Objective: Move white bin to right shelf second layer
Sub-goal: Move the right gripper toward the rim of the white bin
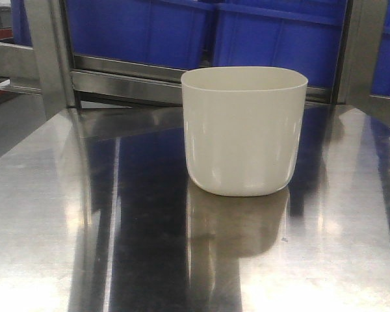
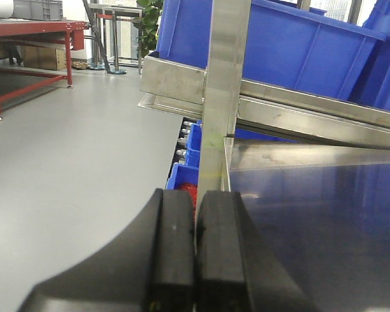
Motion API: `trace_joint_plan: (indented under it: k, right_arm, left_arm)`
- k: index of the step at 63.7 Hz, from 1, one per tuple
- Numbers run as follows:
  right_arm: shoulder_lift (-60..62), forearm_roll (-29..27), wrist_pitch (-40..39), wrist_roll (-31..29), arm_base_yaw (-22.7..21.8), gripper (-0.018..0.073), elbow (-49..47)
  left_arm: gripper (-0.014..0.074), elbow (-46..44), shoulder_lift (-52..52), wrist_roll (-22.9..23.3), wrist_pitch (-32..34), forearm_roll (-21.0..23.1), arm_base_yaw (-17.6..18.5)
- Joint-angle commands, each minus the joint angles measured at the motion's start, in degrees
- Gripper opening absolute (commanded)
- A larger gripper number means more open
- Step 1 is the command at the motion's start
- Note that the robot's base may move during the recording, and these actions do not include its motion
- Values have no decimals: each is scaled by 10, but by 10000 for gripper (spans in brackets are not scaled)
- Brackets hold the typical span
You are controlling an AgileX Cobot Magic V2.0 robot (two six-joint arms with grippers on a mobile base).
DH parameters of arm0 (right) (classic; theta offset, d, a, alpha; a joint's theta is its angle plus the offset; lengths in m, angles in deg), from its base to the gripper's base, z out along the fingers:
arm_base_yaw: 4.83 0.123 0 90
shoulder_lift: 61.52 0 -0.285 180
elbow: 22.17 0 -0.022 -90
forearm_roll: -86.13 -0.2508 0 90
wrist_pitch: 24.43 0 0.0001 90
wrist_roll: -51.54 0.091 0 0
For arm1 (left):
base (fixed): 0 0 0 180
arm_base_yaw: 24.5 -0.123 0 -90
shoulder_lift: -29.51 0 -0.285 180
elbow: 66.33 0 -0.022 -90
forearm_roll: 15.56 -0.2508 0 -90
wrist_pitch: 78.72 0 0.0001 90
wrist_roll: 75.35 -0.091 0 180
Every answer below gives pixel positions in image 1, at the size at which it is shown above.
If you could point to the white plastic trash bin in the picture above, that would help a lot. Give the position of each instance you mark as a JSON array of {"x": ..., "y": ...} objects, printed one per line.
[{"x": 242, "y": 127}]

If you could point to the blue bin behind left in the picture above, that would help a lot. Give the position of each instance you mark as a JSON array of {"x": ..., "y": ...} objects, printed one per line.
[{"x": 163, "y": 33}]

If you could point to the blue bin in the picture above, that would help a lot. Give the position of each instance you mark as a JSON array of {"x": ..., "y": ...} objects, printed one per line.
[
  {"x": 303, "y": 36},
  {"x": 163, "y": 33}
]

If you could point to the blue bin behind right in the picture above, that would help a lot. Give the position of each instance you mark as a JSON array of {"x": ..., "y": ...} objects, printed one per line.
[{"x": 303, "y": 36}]

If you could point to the stainless steel shelf frame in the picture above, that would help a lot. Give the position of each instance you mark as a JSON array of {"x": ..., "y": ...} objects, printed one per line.
[{"x": 52, "y": 70}]

